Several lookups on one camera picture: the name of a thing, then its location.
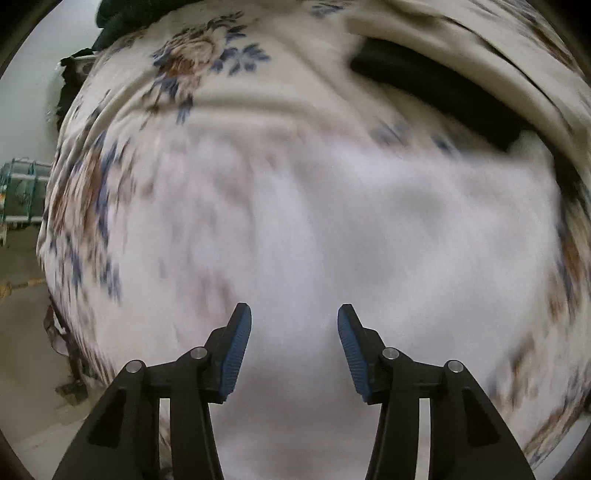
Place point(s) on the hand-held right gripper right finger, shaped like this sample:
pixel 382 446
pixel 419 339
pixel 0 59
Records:
pixel 352 351

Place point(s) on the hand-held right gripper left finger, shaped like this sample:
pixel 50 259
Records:
pixel 236 351

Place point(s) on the floral printed bed sheet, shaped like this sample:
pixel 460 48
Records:
pixel 194 83

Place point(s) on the black cloth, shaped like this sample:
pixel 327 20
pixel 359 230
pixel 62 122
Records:
pixel 443 92

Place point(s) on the dark cloth pile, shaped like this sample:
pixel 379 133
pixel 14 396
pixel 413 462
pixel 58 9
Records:
pixel 121 23

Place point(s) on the teal metal frame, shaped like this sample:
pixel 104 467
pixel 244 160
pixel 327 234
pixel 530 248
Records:
pixel 22 191

